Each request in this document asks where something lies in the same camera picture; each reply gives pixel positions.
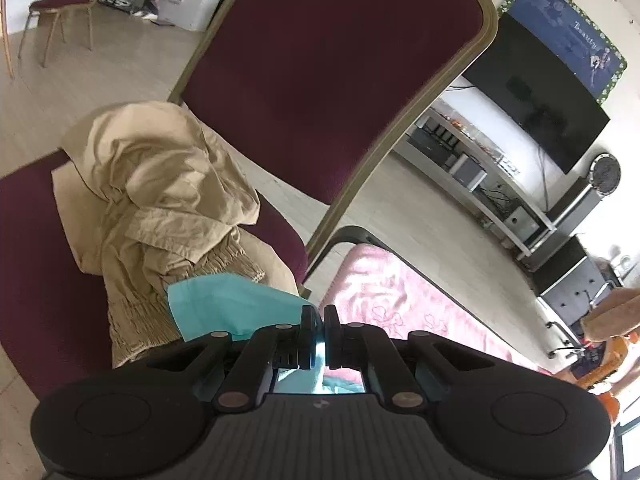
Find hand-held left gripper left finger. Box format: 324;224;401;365
145;305;324;413

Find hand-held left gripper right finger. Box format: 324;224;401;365
324;304;501;413

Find teal t-shirt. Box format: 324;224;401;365
166;274;366;395

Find pink printed blanket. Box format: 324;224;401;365
320;244;556;376

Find beige pants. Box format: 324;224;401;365
51;101;301;368

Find grey television stand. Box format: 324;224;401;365
392;97;558;261

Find black drawer cabinet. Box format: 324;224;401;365
532;235;613;321

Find black and silver tower speaker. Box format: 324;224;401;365
520;177;603;273

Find orange snack packet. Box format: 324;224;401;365
575;335;640;391

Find tan bag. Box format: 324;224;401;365
582;287;640;343

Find black television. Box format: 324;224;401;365
462;12;612;176

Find maroon chair with gold frame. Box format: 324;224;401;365
0;0;501;401
17;0;121;68

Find blue wall poster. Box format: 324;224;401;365
505;0;628;106

